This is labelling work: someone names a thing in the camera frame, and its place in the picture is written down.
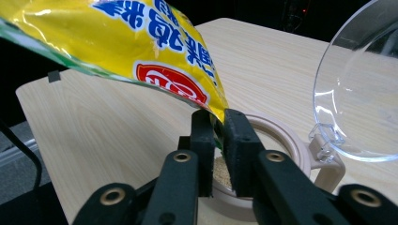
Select aluminium floor rail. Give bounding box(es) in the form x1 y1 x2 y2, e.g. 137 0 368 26
0 139 33 167

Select yellow seasoning pouch green cap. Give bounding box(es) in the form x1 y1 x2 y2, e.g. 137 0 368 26
0 0 229 125

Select grey tape piece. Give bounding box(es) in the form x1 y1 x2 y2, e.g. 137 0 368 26
47 69 62 83

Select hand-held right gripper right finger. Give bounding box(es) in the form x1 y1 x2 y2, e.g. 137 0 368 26
223 108 350 225

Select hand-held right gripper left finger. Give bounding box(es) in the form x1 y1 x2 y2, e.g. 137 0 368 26
142 108 217 225

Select clear jar with hinged lid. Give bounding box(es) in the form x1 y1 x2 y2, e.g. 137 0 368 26
200 0 398 223

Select pale seasoning granules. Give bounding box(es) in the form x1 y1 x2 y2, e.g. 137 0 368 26
213 156 233 190

